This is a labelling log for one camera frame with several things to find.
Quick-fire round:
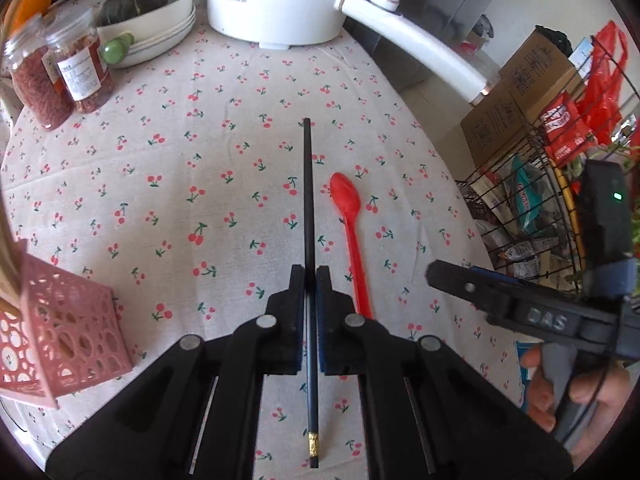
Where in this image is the black chopstick gold band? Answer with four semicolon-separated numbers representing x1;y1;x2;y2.
302;118;321;470

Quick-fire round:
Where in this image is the cherry print tablecloth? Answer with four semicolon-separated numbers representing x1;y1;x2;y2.
0;25;526;461

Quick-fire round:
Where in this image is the pink perforated utensil holder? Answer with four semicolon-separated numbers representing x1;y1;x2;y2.
0;240;133;408

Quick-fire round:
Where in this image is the green leafy plant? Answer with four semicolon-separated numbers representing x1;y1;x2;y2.
597;142;640;171

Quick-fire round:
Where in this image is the labelled plastic jar dried shrimp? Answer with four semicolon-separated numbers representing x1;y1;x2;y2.
42;6;115;114

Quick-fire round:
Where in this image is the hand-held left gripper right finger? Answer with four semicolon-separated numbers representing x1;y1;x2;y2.
316;266;573;480

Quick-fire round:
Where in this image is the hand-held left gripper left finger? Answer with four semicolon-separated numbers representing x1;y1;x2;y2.
45;264;307;480

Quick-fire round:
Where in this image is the pale chopstick green print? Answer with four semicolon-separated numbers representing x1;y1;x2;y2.
0;230;25;306

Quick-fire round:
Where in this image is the white electric cooking pot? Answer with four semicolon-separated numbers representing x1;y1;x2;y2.
206;0;501;107

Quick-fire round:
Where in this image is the small green gourd ornament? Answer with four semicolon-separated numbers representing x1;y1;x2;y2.
101;32;136;66

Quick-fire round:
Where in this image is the red plastic spoon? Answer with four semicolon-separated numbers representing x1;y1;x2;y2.
329;172;375;320

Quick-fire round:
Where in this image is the black wire rack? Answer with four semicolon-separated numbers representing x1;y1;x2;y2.
455;35;640;296

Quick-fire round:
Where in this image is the teal snack packet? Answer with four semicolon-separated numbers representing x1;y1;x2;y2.
510;157;556;231

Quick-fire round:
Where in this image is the red plastic bag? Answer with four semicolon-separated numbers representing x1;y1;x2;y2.
575;21;632;146

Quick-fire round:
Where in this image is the red snack packet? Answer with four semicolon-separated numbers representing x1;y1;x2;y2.
540;92;601;166

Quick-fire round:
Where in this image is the brown cardboard box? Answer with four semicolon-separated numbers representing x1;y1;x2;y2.
497;27;586;121
460;80;546;171

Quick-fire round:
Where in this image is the plastic jar of red beans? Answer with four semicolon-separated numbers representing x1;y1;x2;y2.
4;14;76;132

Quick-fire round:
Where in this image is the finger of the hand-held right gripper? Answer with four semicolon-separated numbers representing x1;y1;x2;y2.
425;259;526;323

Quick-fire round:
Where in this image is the person's right hand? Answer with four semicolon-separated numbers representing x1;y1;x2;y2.
520;344;636;468

